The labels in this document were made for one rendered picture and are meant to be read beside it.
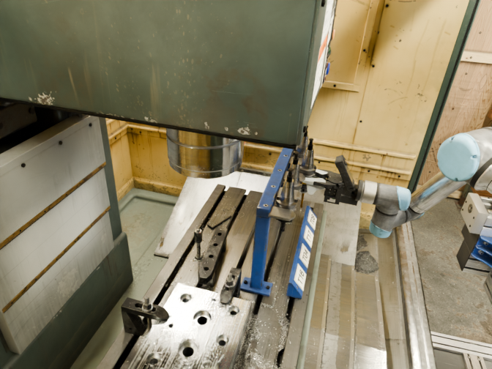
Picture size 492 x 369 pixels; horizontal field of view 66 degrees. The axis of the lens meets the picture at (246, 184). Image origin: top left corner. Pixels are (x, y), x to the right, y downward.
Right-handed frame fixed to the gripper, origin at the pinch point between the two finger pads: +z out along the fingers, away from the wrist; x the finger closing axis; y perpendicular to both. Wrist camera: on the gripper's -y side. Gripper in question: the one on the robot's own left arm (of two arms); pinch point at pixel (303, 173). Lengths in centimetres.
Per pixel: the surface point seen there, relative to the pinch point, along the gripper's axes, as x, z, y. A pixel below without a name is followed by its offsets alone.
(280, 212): -27.7, 3.0, -1.2
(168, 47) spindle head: -61, 20, -49
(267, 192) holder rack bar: -20.1, 8.4, -2.4
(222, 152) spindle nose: -54, 13, -30
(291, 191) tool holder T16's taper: -23.3, 1.2, -6.2
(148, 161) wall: 54, 89, 40
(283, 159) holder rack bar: 2.2, 7.5, -2.7
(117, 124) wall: 45, 100, 17
